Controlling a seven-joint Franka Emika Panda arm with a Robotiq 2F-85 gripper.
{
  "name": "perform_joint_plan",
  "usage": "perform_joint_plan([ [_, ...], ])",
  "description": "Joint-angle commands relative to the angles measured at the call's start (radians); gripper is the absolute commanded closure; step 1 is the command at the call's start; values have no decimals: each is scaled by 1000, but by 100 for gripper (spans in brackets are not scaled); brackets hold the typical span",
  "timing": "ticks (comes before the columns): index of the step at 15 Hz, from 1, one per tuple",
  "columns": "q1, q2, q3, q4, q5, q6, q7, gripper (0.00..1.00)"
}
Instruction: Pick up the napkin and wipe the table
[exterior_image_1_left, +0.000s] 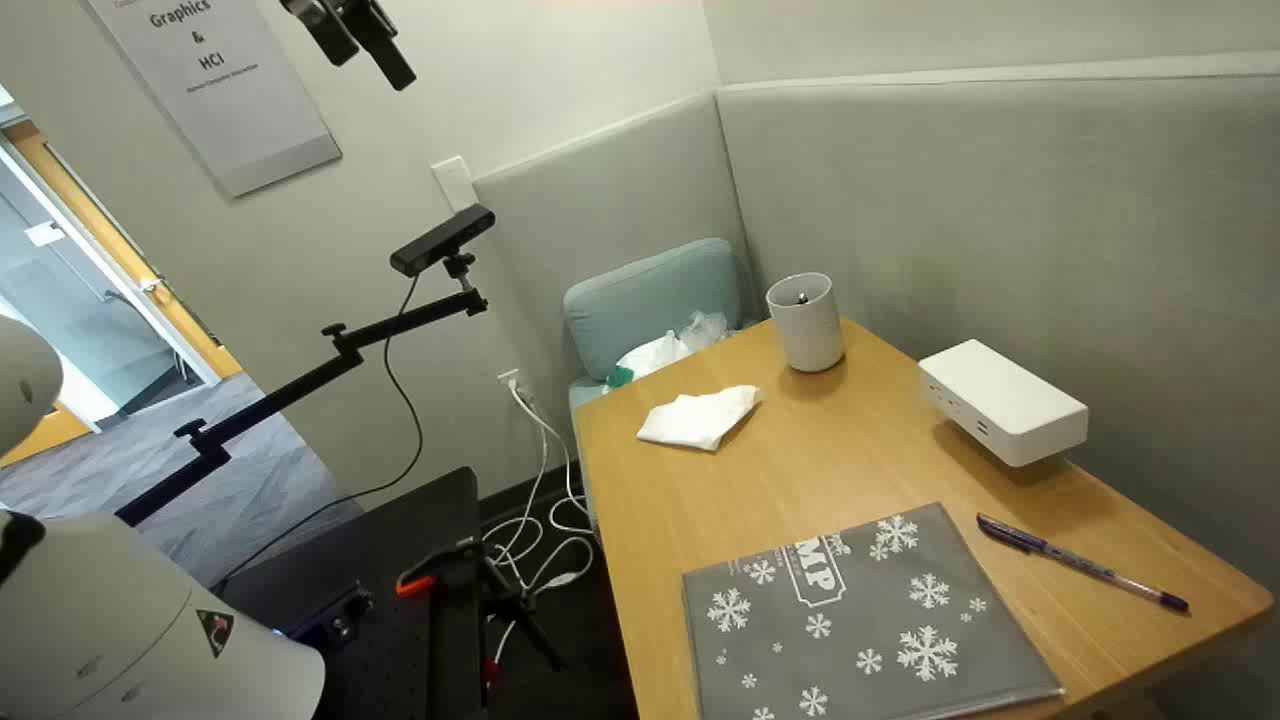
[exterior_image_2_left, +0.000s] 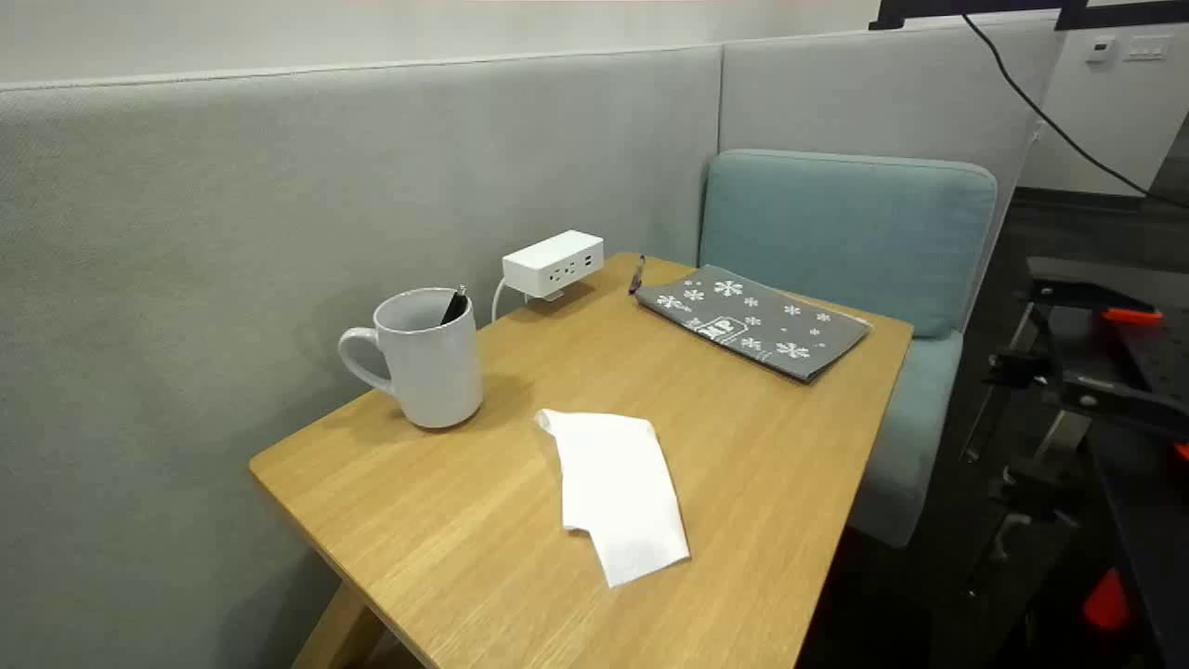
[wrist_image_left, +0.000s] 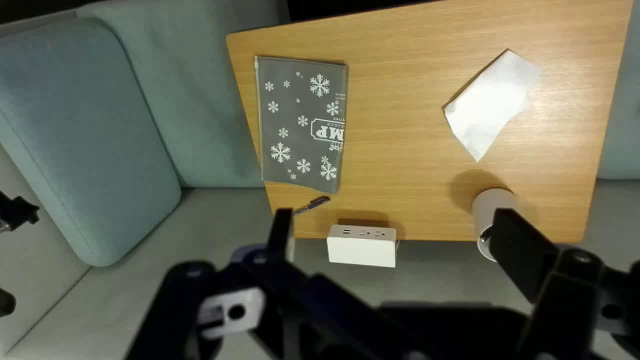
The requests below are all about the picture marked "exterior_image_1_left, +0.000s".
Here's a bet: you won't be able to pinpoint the purple pen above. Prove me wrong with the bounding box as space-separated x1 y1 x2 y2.
970 514 1193 619

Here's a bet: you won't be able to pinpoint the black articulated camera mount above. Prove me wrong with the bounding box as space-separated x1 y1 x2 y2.
110 251 491 530

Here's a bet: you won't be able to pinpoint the black low platform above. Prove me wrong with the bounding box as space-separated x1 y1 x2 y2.
213 466 487 720

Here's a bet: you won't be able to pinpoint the teal upholstered chair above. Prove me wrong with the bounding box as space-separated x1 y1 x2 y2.
558 237 744 435

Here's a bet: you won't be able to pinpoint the grey cylindrical cup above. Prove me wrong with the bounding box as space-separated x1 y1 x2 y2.
760 268 847 377

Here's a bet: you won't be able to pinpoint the wooden window frame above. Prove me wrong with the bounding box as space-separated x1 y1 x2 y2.
0 116 251 472

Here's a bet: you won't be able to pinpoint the grey snowflake placemat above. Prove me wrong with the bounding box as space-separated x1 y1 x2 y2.
680 500 1066 720

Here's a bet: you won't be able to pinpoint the black stereo camera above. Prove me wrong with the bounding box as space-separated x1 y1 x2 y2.
388 201 501 280

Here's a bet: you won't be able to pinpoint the white rectangular box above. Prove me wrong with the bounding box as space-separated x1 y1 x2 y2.
917 336 1091 472

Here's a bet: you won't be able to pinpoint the thin black camera cable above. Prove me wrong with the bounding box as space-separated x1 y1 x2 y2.
213 272 432 594

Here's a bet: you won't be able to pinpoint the white wall poster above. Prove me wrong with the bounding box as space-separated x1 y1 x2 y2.
79 0 343 205

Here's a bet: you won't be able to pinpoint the white cloth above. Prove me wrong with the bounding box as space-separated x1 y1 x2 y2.
632 380 767 456

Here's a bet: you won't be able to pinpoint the white wall switch plate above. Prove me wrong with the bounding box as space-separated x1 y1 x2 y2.
427 151 480 216

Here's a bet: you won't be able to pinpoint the white plastic bag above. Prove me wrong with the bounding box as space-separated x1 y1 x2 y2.
609 308 736 394

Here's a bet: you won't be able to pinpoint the white power cables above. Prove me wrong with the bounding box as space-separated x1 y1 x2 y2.
476 377 600 606

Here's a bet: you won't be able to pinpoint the orange handled clamp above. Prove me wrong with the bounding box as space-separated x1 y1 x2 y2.
392 570 448 606

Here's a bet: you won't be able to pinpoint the black tripod stand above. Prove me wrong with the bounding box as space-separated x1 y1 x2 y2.
436 533 572 677

